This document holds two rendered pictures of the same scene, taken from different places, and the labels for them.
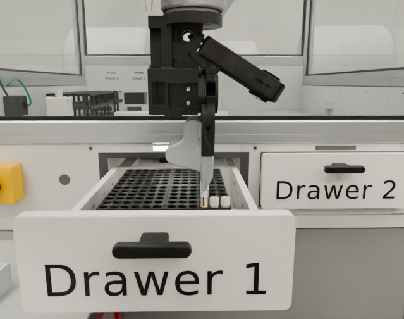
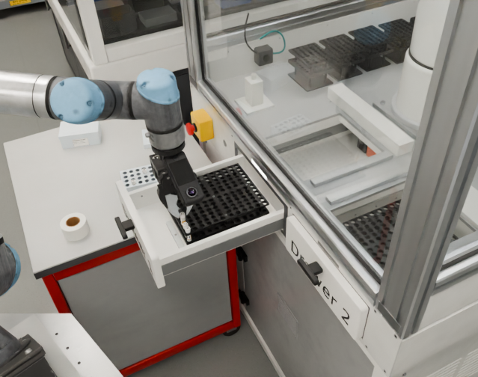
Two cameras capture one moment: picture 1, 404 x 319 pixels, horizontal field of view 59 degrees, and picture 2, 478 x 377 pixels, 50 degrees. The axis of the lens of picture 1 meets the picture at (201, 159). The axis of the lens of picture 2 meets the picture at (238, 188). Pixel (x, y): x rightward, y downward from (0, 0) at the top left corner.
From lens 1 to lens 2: 112 cm
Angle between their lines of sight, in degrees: 65
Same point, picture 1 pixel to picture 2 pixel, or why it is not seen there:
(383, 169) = (343, 299)
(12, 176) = (201, 128)
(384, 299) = not seen: outside the picture
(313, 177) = (307, 258)
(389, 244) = (360, 354)
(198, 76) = (160, 173)
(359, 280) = (341, 353)
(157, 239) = (125, 225)
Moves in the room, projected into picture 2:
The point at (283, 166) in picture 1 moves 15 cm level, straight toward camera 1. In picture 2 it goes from (295, 235) to (230, 246)
